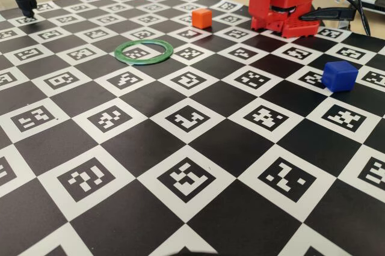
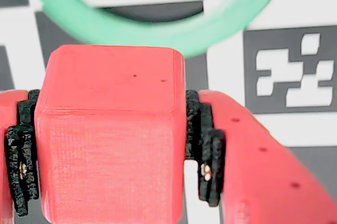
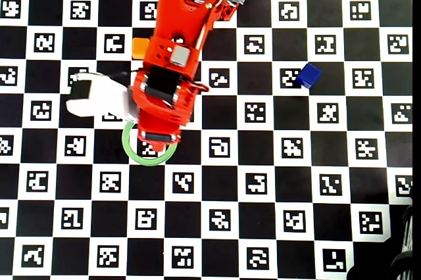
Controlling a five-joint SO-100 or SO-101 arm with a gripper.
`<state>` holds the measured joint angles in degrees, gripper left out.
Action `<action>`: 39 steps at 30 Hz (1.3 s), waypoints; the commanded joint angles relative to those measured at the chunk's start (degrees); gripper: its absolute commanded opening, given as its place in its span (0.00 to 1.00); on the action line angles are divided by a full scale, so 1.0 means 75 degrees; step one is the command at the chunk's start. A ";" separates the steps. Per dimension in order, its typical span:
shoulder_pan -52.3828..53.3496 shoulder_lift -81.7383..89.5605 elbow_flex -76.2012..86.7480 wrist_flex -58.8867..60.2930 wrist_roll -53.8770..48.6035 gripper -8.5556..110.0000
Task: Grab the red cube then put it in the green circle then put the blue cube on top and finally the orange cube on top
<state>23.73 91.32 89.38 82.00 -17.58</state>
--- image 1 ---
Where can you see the orange cube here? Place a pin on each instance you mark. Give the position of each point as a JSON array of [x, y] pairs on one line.
[[201, 19]]

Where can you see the red robot base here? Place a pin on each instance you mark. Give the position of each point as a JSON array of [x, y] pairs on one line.
[[297, 29]]

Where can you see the blue cube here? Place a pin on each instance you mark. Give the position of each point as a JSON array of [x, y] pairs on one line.
[[340, 77]]

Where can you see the black white marker board mat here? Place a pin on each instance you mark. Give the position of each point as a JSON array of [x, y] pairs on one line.
[[228, 148]]

